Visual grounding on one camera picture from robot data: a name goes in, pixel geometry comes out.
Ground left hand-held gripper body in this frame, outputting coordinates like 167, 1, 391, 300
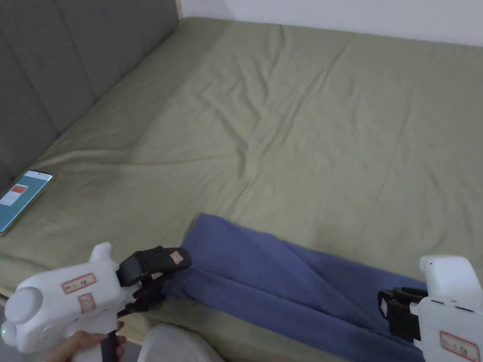
0, 243, 147, 362

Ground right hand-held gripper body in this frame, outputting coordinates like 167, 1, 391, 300
409, 255, 483, 362

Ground dark blue garment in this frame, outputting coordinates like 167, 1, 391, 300
162, 213, 431, 362

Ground person's left hand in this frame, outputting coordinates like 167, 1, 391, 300
45, 320, 127, 362

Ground person's legs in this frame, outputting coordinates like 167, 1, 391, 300
137, 323, 217, 362

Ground smartphone with lit screen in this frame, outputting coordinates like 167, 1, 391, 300
0, 169, 55, 236

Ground bed with pale green sheet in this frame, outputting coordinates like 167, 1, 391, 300
0, 16, 483, 362

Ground grey padded headboard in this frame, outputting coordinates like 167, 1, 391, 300
0, 0, 185, 194

